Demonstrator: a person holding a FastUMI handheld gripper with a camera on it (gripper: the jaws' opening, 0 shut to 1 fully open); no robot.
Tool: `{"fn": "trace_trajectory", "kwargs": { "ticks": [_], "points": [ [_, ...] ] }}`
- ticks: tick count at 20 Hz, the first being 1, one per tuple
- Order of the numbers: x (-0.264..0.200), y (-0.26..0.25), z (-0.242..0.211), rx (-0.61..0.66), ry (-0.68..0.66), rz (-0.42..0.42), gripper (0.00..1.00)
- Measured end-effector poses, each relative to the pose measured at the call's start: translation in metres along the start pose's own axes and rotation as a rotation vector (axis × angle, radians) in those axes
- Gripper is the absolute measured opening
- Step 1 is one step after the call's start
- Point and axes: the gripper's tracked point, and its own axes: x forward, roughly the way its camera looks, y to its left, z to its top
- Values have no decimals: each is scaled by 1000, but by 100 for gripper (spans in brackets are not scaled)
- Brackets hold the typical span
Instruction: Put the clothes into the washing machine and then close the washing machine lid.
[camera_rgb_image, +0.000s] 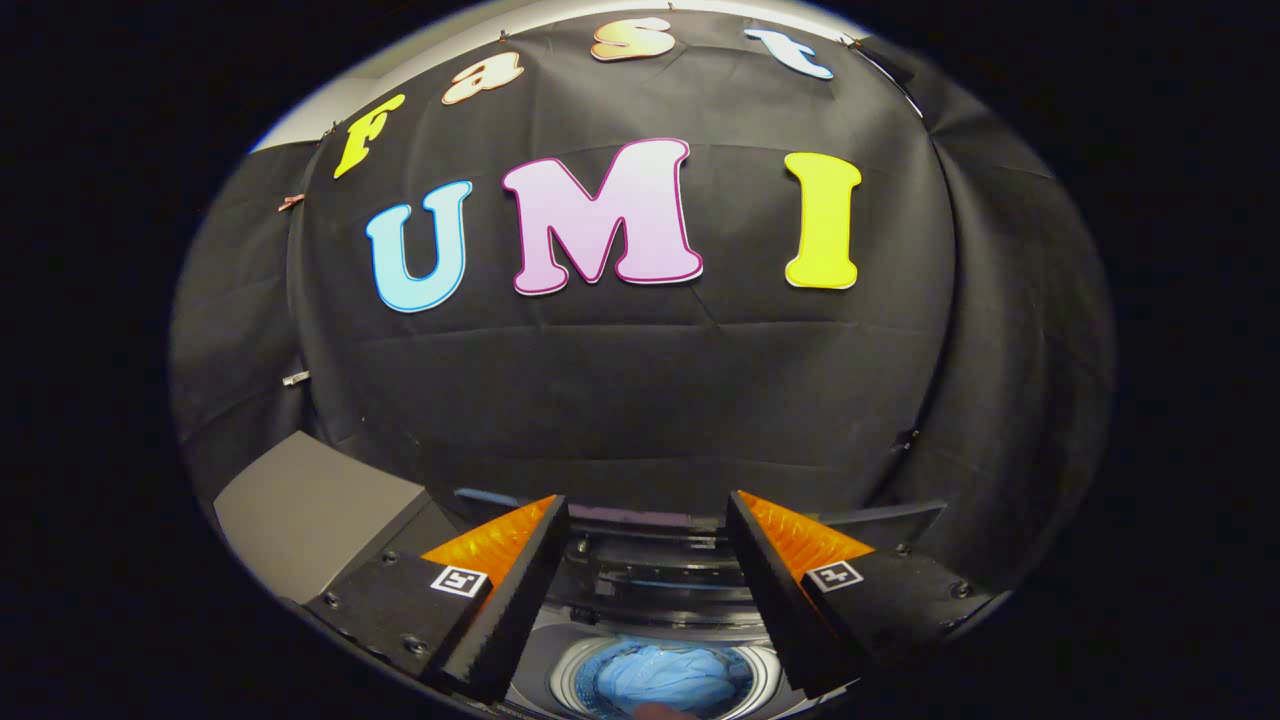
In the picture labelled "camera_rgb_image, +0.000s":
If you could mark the dark grey washing machine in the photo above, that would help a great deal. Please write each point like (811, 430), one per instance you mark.
(650, 605)

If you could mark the grey box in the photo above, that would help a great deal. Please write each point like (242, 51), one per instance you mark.
(310, 510)

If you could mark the copper clip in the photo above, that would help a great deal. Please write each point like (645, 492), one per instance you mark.
(291, 202)

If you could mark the light blue polo shirt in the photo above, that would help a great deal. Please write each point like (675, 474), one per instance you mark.
(670, 680)

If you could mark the silver clip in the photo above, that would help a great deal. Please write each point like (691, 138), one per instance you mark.
(296, 378)

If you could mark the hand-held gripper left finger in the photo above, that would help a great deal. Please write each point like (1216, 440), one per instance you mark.
(515, 600)

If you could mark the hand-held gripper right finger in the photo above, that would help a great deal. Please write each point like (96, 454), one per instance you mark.
(770, 590)

